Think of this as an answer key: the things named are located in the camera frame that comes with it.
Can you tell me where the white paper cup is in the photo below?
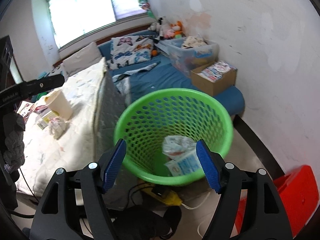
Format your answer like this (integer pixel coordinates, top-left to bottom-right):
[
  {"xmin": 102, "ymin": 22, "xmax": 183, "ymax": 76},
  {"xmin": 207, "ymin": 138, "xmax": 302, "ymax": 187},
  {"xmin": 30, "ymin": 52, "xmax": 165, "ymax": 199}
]
[{"xmin": 45, "ymin": 89, "xmax": 73, "ymax": 121}]

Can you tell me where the white paper ball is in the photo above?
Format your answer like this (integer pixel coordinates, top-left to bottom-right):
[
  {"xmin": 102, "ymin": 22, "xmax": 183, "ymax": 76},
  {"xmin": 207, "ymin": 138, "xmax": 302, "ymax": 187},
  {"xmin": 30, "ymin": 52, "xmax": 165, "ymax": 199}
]
[{"xmin": 48, "ymin": 117, "xmax": 67, "ymax": 140}]

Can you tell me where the white barcode milk carton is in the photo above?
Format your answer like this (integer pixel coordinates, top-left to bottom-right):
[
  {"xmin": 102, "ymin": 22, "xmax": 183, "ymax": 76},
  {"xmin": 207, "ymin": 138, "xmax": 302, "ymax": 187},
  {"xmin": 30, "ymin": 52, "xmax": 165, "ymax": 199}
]
[{"xmin": 164, "ymin": 151, "xmax": 201, "ymax": 177}]

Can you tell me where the clear plastic bag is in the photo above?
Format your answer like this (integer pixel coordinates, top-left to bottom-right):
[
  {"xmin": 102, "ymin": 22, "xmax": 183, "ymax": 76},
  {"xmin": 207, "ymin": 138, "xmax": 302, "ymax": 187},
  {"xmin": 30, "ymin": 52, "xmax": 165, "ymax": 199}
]
[{"xmin": 162, "ymin": 135, "xmax": 196, "ymax": 160}]

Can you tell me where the grey gloved left hand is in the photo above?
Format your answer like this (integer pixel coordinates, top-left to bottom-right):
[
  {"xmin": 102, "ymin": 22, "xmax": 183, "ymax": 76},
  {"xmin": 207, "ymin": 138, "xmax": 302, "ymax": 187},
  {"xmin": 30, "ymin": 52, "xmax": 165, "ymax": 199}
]
[{"xmin": 1, "ymin": 112, "xmax": 25, "ymax": 173}]

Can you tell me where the cartoon picture book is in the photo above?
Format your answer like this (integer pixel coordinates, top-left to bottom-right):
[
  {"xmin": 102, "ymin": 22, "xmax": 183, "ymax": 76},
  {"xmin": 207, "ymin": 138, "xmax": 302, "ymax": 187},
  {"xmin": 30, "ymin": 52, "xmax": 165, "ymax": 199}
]
[{"xmin": 17, "ymin": 101, "xmax": 34, "ymax": 118}]

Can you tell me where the red plastic stool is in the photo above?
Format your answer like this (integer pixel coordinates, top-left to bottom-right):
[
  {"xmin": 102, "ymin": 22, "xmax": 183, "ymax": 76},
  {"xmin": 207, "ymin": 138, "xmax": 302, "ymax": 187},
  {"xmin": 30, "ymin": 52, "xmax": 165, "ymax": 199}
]
[{"xmin": 235, "ymin": 164, "xmax": 320, "ymax": 238}]

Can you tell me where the left butterfly print pillow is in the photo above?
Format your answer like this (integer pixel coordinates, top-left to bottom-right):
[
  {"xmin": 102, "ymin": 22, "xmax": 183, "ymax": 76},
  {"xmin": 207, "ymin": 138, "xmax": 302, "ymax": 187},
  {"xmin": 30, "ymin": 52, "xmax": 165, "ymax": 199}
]
[{"xmin": 48, "ymin": 64, "xmax": 66, "ymax": 76}]

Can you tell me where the butterfly print pillow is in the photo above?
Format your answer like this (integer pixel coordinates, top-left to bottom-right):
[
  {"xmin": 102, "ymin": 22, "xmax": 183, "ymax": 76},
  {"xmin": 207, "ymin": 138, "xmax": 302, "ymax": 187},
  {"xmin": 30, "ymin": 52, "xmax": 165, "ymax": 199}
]
[
  {"xmin": 48, "ymin": 64, "xmax": 66, "ymax": 76},
  {"xmin": 107, "ymin": 35, "xmax": 153, "ymax": 70}
]

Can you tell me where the white quilted table cover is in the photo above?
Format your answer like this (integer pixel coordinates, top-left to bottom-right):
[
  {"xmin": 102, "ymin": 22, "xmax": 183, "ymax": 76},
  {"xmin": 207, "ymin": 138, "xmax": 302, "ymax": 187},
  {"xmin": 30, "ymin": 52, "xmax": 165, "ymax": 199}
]
[{"xmin": 16, "ymin": 58, "xmax": 108, "ymax": 197}]

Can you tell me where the beige sofa cushion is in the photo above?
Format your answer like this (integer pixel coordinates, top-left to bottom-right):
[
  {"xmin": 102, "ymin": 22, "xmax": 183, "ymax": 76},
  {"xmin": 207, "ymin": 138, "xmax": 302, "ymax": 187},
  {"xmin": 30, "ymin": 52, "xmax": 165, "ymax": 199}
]
[{"xmin": 62, "ymin": 42, "xmax": 102, "ymax": 76}]

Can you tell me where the yellow power strip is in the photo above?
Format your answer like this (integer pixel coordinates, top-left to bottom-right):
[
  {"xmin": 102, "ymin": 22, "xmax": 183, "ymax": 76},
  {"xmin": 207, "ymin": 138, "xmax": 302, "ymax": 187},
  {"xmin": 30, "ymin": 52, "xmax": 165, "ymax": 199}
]
[{"xmin": 141, "ymin": 183, "xmax": 183, "ymax": 206}]

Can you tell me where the window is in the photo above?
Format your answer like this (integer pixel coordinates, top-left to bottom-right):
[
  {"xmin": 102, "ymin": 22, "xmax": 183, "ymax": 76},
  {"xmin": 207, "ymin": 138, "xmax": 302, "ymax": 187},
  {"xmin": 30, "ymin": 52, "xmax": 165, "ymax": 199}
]
[{"xmin": 47, "ymin": 0, "xmax": 144, "ymax": 48}]

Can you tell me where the right butterfly print pillow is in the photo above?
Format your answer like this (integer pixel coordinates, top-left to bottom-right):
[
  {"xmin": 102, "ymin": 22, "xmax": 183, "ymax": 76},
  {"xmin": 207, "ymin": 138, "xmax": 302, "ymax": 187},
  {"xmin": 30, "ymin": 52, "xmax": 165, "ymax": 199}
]
[{"xmin": 107, "ymin": 35, "xmax": 153, "ymax": 70}]

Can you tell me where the green plastic mesh basket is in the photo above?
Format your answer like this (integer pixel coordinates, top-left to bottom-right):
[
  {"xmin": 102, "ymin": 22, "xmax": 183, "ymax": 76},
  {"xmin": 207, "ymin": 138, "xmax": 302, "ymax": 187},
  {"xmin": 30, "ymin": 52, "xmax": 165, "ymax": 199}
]
[{"xmin": 113, "ymin": 88, "xmax": 233, "ymax": 186}]

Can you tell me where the cardboard box with books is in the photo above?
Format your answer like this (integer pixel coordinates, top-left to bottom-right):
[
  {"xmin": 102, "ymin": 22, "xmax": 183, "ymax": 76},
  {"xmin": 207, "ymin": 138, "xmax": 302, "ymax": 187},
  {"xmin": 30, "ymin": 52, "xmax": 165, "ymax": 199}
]
[{"xmin": 190, "ymin": 61, "xmax": 238, "ymax": 96}]

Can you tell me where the blue sofa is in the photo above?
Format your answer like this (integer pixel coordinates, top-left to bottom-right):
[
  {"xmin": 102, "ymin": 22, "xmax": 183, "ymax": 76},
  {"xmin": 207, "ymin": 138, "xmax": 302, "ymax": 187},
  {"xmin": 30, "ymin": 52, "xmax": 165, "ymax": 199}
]
[{"xmin": 98, "ymin": 41, "xmax": 245, "ymax": 115}]

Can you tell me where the black white cow plush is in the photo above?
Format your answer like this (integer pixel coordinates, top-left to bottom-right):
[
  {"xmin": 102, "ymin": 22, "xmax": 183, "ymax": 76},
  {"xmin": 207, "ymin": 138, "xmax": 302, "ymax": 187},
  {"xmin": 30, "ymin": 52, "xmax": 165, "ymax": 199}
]
[{"xmin": 148, "ymin": 17, "xmax": 171, "ymax": 40}]

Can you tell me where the pink plush toy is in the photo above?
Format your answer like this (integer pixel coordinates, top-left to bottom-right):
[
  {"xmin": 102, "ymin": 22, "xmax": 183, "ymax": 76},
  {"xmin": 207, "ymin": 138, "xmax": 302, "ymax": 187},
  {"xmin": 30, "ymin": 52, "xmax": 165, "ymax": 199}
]
[{"xmin": 163, "ymin": 29, "xmax": 175, "ymax": 39}]

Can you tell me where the orange fox plush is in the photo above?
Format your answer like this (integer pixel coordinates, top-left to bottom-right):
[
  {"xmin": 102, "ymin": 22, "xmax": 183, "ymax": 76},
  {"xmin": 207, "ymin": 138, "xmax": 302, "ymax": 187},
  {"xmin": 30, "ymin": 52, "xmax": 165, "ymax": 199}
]
[{"xmin": 171, "ymin": 21, "xmax": 183, "ymax": 38}]

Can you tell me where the clear plastic storage bin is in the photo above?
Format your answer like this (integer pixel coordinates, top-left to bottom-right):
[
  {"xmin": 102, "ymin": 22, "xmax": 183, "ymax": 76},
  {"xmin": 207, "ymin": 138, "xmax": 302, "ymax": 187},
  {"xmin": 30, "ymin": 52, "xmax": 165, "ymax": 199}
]
[{"xmin": 166, "ymin": 38, "xmax": 219, "ymax": 77}]

